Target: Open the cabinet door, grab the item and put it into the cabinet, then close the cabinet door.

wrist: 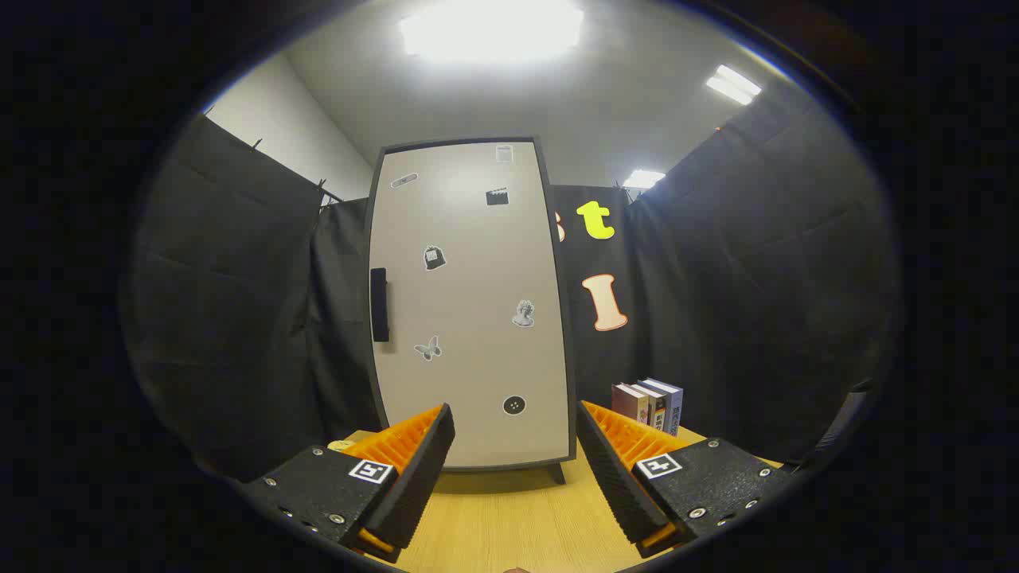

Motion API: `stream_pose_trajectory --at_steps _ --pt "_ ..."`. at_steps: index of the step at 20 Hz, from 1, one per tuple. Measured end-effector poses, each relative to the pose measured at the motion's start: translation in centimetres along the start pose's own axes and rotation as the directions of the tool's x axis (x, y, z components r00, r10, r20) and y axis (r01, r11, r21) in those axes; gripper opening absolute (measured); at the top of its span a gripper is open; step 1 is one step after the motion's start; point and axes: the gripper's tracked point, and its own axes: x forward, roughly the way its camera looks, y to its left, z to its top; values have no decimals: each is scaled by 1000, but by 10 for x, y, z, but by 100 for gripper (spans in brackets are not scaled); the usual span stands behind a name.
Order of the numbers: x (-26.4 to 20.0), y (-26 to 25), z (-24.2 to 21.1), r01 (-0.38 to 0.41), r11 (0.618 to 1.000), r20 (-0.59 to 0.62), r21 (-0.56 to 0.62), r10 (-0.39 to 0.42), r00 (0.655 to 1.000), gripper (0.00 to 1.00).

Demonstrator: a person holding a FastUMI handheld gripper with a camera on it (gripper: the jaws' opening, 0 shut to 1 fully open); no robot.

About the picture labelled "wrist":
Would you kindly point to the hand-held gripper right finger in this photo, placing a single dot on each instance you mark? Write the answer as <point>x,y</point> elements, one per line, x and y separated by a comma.
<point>617,485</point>

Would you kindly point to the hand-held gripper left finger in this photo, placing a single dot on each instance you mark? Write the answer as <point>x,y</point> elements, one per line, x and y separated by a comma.
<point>414,493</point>

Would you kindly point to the dark grey cabinet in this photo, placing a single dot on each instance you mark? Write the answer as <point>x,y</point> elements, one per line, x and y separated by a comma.
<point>558,474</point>

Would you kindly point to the white book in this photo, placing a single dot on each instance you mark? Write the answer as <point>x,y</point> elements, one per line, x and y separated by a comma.
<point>657,410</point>

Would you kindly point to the black backdrop cloth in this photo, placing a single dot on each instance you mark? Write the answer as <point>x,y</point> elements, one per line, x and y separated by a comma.
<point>231,318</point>

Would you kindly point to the small ceiling light panel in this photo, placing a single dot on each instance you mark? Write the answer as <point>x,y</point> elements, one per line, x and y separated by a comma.
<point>643,178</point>

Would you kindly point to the double strip ceiling light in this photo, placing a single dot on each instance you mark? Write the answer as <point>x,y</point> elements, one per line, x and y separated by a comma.
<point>732,84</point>

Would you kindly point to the large ceiling light panel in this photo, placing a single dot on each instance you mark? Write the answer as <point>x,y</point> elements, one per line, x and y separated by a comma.
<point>489,28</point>

